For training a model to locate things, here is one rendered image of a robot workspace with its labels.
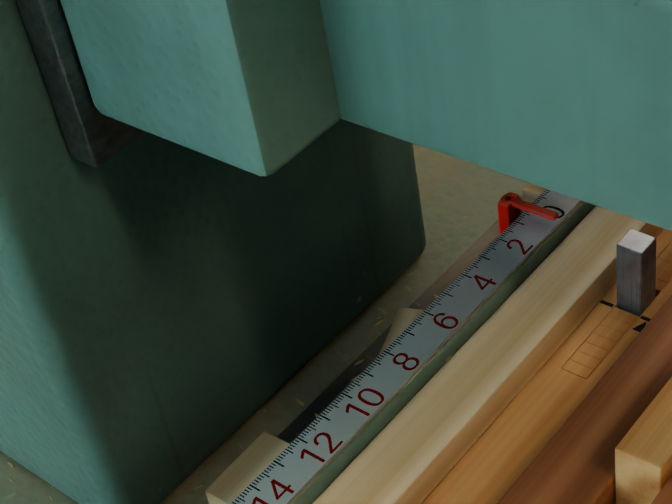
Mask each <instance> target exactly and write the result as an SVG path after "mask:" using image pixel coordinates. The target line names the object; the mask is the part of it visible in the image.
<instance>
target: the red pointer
mask: <svg viewBox="0 0 672 504"><path fill-rule="evenodd" d="M497 207H498V218H499V229H500V235H501V234H502V233H503V232H504V231H505V230H506V229H507V228H508V227H509V226H510V225H511V224H512V223H513V222H514V221H515V220H516V219H517V218H518V217H519V216H520V215H521V210H524V211H527V212H529V213H532V214H535V215H538V216H541V217H543V218H546V219H549V220H552V221H555V220H556V219H557V218H558V213H557V212H555V211H552V210H549V209H546V208H543V207H540V206H537V205H535V204H532V203H529V202H526V201H523V200H520V197H519V195H518V194H516V193H513V192H509V193H507V194H505V195H503V196H502V197H501V199H500V201H499V202H498V205H497Z"/></svg>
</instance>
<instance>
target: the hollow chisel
mask: <svg viewBox="0 0 672 504"><path fill-rule="evenodd" d="M616 267H617V308H619V309H622V310H624V311H627V312H629V313H632V314H634V315H637V316H639V317H640V315H641V314H642V313H643V312H644V311H645V310H646V308H647V307H648V306H649V305H650V304H651V303H652V301H653V300H654V299H655V288H656V238H655V237H652V236H650V235H647V234H644V233H641V232H638V231H635V230H632V229H630V230H629V231H628V232H627V233H626V235H625V236H624V237H623V238H622V239H621V240H620V241H619V242H618V243H617V244H616Z"/></svg>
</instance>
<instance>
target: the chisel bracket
mask: <svg viewBox="0 0 672 504"><path fill-rule="evenodd" d="M320 5H321V10H322V16H323V21H324V27H325V33H326V38H327V44H328V49H329V55H330V61H331V66H332V72H333V77H334V83H335V88H336V94H337V100H338V105H339V111H340V116H341V119H343V120H346V121H349V122H352V123H355V124H358V125H360V126H363V127H366V128H369V129H372V130H375V131H378V132H381V133H384V134H387V135H390V136H393V137H396V138H399V139H402V140H405V141H408V142H410V143H413V144H416V145H419V146H422V147H425V148H428V149H431V150H434V151H437V152H440V153H443V154H446V155H449V156H452V157H455V158H458V159H460V160H463V161H466V162H469V163H472V164H475V165H478V166H481V167H484V168H487V169H490V170H493V171H496V172H499V173H502V174H505V175H508V176H510V177H513V178H516V179H519V180H522V181H525V182H528V183H531V184H534V185H537V186H540V187H543V188H546V189H549V190H552V191H555V192H558V193H560V194H563V195H566V196H569V197H572V198H575V199H578V200H581V201H584V202H587V203H590V204H593V205H596V206H599V207H602V208H605V209H607V210H610V211H613V212H616V213H619V214H622V215H625V216H628V217H631V218H634V219H637V220H640V221H643V222H646V223H649V224H652V225H655V226H657V227H660V228H663V229H666V230H669V231H672V0H320Z"/></svg>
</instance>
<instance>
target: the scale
mask: <svg viewBox="0 0 672 504"><path fill-rule="evenodd" d="M581 202H582V201H581V200H578V199H575V198H572V197H569V196H566V195H563V194H560V193H558V192H555V191H552V190H549V189H546V190H545V191H544V192H543V193H542V194H541V195H540V196H539V197H538V198H537V199H536V200H535V201H534V202H533V203H532V204H535V205H537V206H540V207H543V208H546V209H549V210H552V211H555V212H557V213H558V218H557V219H556V220H555V221H552V220H549V219H546V218H543V217H541V216H538V215H535V214H532V213H529V212H527V211H524V212H523V213H522V214H521V215H520V216H519V217H518V218H517V219H516V220H515V221H514V222H513V223H512V224H511V225H510V226H509V227H508V228H507V229H506V230H505V231H504V232H503V233H502V234H501V235H500V236H499V237H498V238H497V239H496V240H495V241H494V242H493V243H492V244H491V245H490V246H489V247H488V248H487V249H486V250H485V251H484V252H482V253H481V254H480V255H479V256H478V257H477V258H476V259H475V260H474V261H473V262H472V263H471V264H470V265H469V266H468V267H467V268H466V269H465V270H464V271H463V272H462V273H461V274H460V275H459V276H458V277H457V278H456V279H455V280H454V281H453V282H452V283H451V284H450V285H449V286H448V287H447V288H446V289H445V290H444V291H443V292H442V293H441V294H440V295H439V296H438V297H437V298H436V299H435V300H434V301H433V302H432V303H431V304H430V305H429V306H428V307H427V308H426V309H425V310H424V311H423V312H422V313H421V314H420V315H419V316H418V317H417V318H416V319H415V320H414V321H413V322H412V323H411V324H410V325H409V326H408V327H407V328H406V329H405V330H404V331H403V332H402V333H401V334H400V335H399V336H398V337H397V338H396V339H395V340H394V341H393V342H392V343H391V344H390V345H389V346H388V347H387V348H386V349H385V350H384V351H383V352H382V353H381V354H380V355H379V356H378V357H377V358H376V359H375V360H374V361H373V362H372V363H371V364H370V365H369V366H368V367H367V368H366V369H365V370H364V371H363V372H362V373H361V374H360V375H359V376H358V377H357V378H356V379H355V380H354V381H353V382H352V383H351V384H350V385H349V386H348V387H347V388H346V389H345V390H344V391H343V392H342V393H341V394H340V395H339V396H338V397H337V398H336V399H335V400H334V401H333V402H332V403H331V404H330V405H329V406H328V407H327V408H326V409H325V410H324V411H323V412H322V413H321V414H320V415H319V416H318V417H317V418H316V419H315V420H314V421H313V422H312V423H311V424H310V425H309V426H308V427H307V428H306V429H305V430H304V431H303V432H302V433H301V434H300V435H299V436H298V437H297V438H296V439H295V440H294V441H293V442H292V443H291V444H290V445H289V446H288V447H287V448H286V449H285V450H284V451H283V452H282V453H281V454H280V455H279V456H278V457H277V458H276V459H275V460H274V461H273V462H272V463H271V464H270V465H269V466H268V467H267V468H266V469H265V470H264V471H263V472H262V473H261V474H260V475H259V476H258V477H257V478H256V479H255V480H254V481H253V482H252V483H251V484H250V485H249V486H248V487H247V488H246V489H245V490H244V491H243V492H242V493H241V494H240V495H239V496H238V497H237V498H236V499H235V500H234V501H233V502H232V503H231V504H290V503H291V502H292V501H293V500H294V499H295V497H296V496H297V495H298V494H299V493H300V492H301V491H302V490H303V489H304V488H305V487H306V486H307V485H308V484H309V483H310V482H311V481H312V480H313V479H314V478H315V477H316V476H317V475H318V474H319V473H320V472H321V471H322V470H323V468H324V467H325V466H326V465H327V464H328V463H329V462H330V461H331V460H332V459H333V458H334V457H335V456H336V455H337V454H338V453H339V452H340V451H341V450H342V449H343V448H344V447H345V446H346V445H347V444H348V443H349V442H350V441H351V440H352V438H353V437H354V436H355V435H356V434H357V433H358V432H359V431H360V430H361V429H362V428H363V427H364V426H365V425H366V424H367V423H368V422H369V421H370V420H371V419H372V418H373V417H374V416H375V415H376V414H377V413H378V412H379V411H380V410H381V408H382V407H383V406H384V405H385V404H386V403H387V402H388V401H389V400H390V399H391V398H392V397H393V396H394V395H395V394H396V393H397V392H398V391H399V390H400V389H401V388H402V387H403V386H404V385H405V384H406V383H407V382H408V381H409V379H410V378H411V377H412V376H413V375H414V374H415V373H416V372H417V371H418V370H419V369H420V368H421V367H422V366H423V365H424V364H425V363H426V362H427V361H428V360H429V359H430V358H431V357H432V356H433V355H434V354H435V353H436V352H437V351H438V349H439V348H440V347H441V346H442V345H443V344H444V343H445V342H446V341H447V340H448V339H449V338H450V337H451V336H452V335H453V334H454V333H455V332H456V331H457V330H458V329H459V328H460V327H461V326H462V325H463V324H464V323H465V322H466V321H467V319H468V318H469V317H470V316H471V315H472V314H473V313H474V312H475V311H476V310H477V309H478V308H479V307H480V306H481V305H482V304H483V303H484V302H485V301H486V300H487V299H488V298H489V297H490V296H491V295H492V294H493V293H494V292H495V291H496V289H497V288H498V287H499V286H500V285H501V284H502V283H503V282H504V281H505V280H506V279H507V278H508V277H509V276H510V275H511V274H512V273H513V272H514V271H515V270H516V269H517V268H518V267H519V266H520V265H521V264H522V263H523V262H524V260H525V259H526V258H527V257H528V256H529V255H530V254H531V253H532V252H533V251H534V250H535V249H536V248H537V247H538V246H539V245H540V244H541V243H542V242H543V241H544V240H545V239H546V238H547V237H548V236H549V235H550V234H551V233H552V232H553V230H554V229H555V228H556V227H557V226H558V225H559V224H560V223H561V222H562V221H563V220H564V219H565V218H566V217H567V216H568V215H569V214H570V213H571V212H572V211H573V210H574V209H575V208H576V207H577V206H578V205H579V204H580V203H581Z"/></svg>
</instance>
